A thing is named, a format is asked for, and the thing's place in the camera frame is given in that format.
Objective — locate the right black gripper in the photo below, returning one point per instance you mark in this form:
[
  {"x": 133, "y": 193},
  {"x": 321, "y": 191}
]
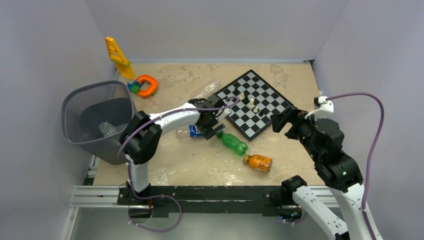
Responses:
[{"x": 279, "y": 120}]

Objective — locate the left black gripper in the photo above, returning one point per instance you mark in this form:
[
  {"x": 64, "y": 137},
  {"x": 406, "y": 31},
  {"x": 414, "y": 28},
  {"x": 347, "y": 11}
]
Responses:
[{"x": 210, "y": 132}]

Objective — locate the pepsi labelled clear bottle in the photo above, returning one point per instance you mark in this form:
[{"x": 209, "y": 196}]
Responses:
[{"x": 188, "y": 132}]

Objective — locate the large clear plastic bottle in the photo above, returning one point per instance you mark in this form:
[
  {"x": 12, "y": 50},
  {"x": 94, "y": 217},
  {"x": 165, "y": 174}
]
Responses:
[{"x": 107, "y": 129}]

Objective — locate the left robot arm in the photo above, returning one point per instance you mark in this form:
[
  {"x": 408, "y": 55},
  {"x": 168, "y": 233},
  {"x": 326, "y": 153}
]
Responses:
[{"x": 139, "y": 140}]

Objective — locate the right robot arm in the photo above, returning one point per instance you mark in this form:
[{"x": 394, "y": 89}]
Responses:
[{"x": 323, "y": 141}]

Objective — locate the grey mesh waste bin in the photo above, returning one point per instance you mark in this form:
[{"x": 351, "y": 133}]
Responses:
[{"x": 86, "y": 107}]

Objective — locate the green plastic bottle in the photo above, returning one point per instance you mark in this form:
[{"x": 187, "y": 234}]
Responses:
[{"x": 233, "y": 143}]

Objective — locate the black and white chessboard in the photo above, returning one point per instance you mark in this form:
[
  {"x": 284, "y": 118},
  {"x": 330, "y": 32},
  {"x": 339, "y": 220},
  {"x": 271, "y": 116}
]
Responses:
[{"x": 252, "y": 115}]

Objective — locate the black chess piece far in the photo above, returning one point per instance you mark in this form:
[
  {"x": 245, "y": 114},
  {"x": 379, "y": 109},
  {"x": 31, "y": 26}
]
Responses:
[{"x": 235, "y": 90}]

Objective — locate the black chess piece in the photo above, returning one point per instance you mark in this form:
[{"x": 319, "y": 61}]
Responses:
[
  {"x": 246, "y": 100},
  {"x": 235, "y": 90}
]

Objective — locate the white chess queen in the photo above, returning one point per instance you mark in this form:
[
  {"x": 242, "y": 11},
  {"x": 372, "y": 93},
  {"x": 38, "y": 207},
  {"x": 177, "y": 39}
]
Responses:
[{"x": 252, "y": 103}]

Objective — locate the black chess piece middle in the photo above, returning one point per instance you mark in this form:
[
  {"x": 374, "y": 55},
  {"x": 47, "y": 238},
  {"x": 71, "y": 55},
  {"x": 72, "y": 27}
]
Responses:
[{"x": 246, "y": 100}]

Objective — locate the orange juice bottle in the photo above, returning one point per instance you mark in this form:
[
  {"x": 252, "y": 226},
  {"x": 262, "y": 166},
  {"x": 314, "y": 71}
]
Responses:
[{"x": 258, "y": 162}]

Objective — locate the yellow toy ladder piece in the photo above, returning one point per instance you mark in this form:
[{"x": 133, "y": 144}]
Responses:
[{"x": 116, "y": 55}]

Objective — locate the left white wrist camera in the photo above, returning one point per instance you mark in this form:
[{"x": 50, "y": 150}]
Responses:
[{"x": 222, "y": 114}]

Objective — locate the orange ring toy with blocks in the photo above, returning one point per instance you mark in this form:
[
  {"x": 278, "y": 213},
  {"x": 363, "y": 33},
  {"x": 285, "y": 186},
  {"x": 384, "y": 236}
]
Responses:
[{"x": 144, "y": 86}]

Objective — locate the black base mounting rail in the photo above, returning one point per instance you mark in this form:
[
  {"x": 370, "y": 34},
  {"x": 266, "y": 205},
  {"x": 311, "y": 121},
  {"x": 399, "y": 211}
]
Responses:
[{"x": 160, "y": 201}]

